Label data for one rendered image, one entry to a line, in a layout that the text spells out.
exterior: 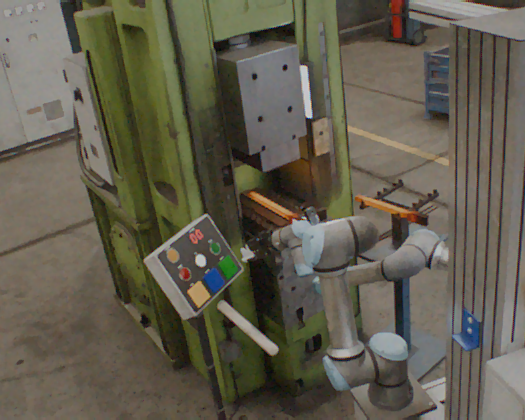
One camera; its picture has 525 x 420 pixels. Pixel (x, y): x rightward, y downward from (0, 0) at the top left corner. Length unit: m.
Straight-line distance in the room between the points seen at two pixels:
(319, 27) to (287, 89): 0.38
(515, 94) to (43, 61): 6.71
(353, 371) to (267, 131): 1.13
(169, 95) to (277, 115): 0.46
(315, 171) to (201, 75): 0.80
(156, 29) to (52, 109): 5.37
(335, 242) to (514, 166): 0.61
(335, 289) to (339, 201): 1.38
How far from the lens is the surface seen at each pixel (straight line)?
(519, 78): 1.36
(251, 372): 3.34
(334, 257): 1.82
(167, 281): 2.38
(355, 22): 10.71
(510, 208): 1.47
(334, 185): 3.14
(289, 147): 2.72
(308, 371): 3.29
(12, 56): 7.59
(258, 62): 2.55
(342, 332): 1.92
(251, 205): 3.03
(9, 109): 7.68
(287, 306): 2.97
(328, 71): 2.96
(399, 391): 2.09
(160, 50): 2.49
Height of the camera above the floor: 2.34
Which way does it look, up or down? 27 degrees down
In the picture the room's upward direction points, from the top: 8 degrees counter-clockwise
